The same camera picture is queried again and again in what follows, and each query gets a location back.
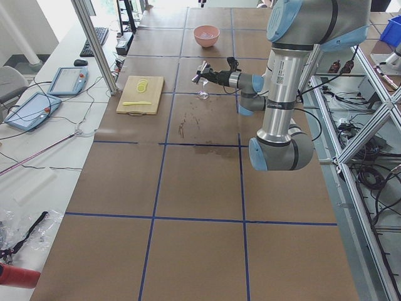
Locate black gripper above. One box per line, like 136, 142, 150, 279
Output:
195, 64, 231, 85

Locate steel jigger cup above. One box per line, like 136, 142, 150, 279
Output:
191, 60, 211, 85

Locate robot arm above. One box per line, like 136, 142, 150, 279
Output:
192, 1, 371, 171

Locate clear wine glass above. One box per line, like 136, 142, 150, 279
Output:
197, 78, 209, 100

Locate clear ice cubes pile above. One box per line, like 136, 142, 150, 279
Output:
198, 31, 214, 40

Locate pink bowl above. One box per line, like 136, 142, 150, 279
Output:
193, 25, 220, 48

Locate bamboo cutting board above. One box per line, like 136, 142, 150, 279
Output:
116, 76, 164, 115

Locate lemon slice leftmost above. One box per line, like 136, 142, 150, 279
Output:
136, 85, 147, 93

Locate yellow plastic knife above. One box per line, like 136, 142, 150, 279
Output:
123, 101, 152, 106

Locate black box on desk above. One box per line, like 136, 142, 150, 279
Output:
115, 32, 133, 56

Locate black keyboard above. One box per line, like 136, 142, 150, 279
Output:
79, 26, 110, 58

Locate black computer mouse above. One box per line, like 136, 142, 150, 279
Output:
73, 59, 88, 66

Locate blue teach pendant far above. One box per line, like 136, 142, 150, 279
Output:
48, 66, 88, 97

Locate blue teach pendant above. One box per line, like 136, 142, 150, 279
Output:
48, 66, 88, 97
4, 92, 61, 131

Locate metal rod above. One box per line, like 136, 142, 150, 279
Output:
0, 131, 81, 176

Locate blue teach pendant near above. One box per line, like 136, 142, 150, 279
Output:
4, 92, 61, 131

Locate blue plastic bin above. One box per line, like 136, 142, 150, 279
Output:
380, 15, 401, 47

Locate grey office chair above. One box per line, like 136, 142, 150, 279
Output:
1, 66, 29, 119

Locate clear plastic bag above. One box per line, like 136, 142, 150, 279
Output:
1, 209, 64, 255

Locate red cylinder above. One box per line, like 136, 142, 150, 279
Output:
0, 264, 41, 288

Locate aluminium frame post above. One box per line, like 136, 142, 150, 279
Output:
71, 0, 118, 95

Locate black strap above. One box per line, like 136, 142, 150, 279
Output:
0, 211, 49, 260

